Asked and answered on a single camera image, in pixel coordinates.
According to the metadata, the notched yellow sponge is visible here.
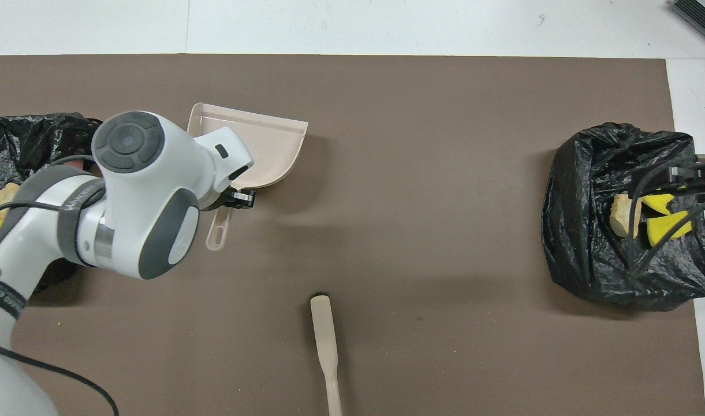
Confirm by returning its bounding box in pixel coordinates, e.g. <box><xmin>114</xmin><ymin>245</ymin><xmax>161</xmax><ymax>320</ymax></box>
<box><xmin>642</xmin><ymin>194</ymin><xmax>676</xmax><ymax>216</ymax></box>

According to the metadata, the pale crusty bread chunk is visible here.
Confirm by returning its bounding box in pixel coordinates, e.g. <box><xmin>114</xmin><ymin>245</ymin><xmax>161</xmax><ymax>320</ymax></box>
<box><xmin>610</xmin><ymin>194</ymin><xmax>641</xmax><ymax>239</ymax></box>

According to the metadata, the black bin bag fully covering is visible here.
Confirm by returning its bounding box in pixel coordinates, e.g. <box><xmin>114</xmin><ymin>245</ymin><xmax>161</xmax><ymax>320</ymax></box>
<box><xmin>542</xmin><ymin>122</ymin><xmax>705</xmax><ymax>311</ymax></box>

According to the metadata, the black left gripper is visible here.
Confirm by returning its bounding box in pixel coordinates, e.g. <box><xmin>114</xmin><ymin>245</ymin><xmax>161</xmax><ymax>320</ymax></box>
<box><xmin>214</xmin><ymin>186</ymin><xmax>256</xmax><ymax>212</ymax></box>

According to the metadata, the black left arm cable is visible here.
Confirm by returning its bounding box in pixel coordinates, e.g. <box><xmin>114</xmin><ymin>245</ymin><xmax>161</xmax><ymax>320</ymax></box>
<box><xmin>0</xmin><ymin>154</ymin><xmax>120</xmax><ymax>416</ymax></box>

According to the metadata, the wavy yellow sponge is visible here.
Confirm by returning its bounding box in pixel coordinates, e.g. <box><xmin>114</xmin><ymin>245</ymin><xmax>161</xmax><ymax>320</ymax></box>
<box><xmin>646</xmin><ymin>211</ymin><xmax>692</xmax><ymax>248</ymax></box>

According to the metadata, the black bin bag showing box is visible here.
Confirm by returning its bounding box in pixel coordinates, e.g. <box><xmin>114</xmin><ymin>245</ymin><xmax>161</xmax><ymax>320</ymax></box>
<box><xmin>0</xmin><ymin>113</ymin><xmax>106</xmax><ymax>295</ymax></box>

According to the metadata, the beige plastic dustpan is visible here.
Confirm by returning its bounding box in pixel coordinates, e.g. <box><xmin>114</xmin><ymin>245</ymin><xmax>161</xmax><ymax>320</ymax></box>
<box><xmin>186</xmin><ymin>102</ymin><xmax>309</xmax><ymax>252</ymax></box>

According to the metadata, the brown table mat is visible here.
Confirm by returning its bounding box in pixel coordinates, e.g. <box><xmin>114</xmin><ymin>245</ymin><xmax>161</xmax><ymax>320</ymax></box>
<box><xmin>0</xmin><ymin>54</ymin><xmax>705</xmax><ymax>416</ymax></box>

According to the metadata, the dark ribbed object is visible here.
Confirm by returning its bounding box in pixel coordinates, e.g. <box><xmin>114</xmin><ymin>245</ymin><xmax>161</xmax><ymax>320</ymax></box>
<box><xmin>671</xmin><ymin>0</ymin><xmax>705</xmax><ymax>50</ymax></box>

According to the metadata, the beige hand brush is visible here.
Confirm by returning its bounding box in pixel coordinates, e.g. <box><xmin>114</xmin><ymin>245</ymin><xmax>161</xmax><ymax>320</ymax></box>
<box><xmin>310</xmin><ymin>295</ymin><xmax>344</xmax><ymax>416</ymax></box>

